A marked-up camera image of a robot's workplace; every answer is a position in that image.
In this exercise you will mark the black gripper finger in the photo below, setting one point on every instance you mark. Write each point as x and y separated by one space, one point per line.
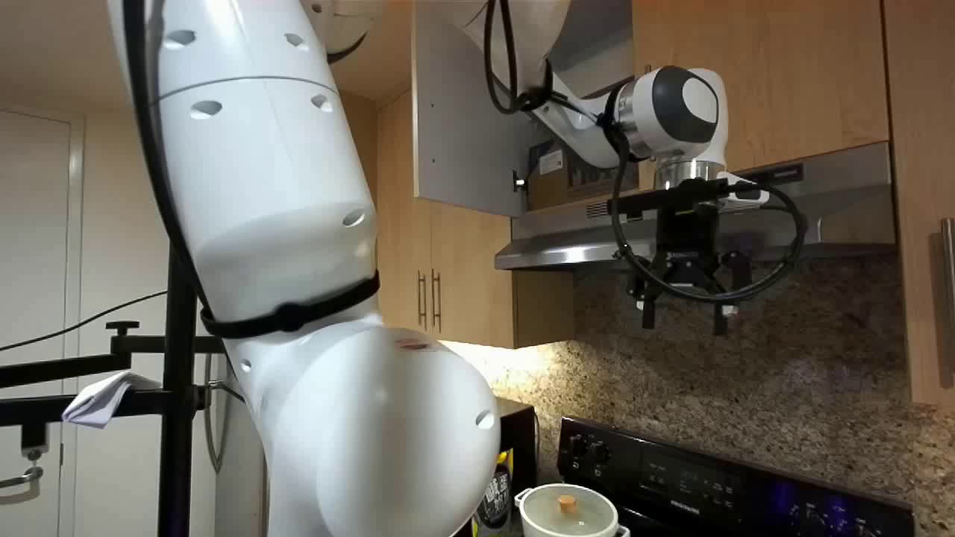
728 275
646 293

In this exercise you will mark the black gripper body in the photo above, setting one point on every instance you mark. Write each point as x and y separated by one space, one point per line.
686 242

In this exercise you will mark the light wood cupboard door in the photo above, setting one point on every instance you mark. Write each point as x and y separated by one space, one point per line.
467 154

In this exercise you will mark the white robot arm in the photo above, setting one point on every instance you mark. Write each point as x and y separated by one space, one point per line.
368 430

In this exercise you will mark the Fiji cardboard box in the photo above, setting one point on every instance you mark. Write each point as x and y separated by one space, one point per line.
561 177

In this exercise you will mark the wood upper cabinets row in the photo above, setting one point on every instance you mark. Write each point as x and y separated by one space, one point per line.
436 262

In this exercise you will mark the white pot with lid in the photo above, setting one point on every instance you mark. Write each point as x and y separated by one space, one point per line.
568 511

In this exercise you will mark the white crumpled paper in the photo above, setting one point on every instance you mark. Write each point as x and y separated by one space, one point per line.
95 405

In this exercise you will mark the wood cupboard door with handle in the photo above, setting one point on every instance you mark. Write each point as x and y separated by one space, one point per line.
801 75

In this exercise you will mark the black camera stand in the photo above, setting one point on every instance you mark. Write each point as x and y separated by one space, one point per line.
177 399

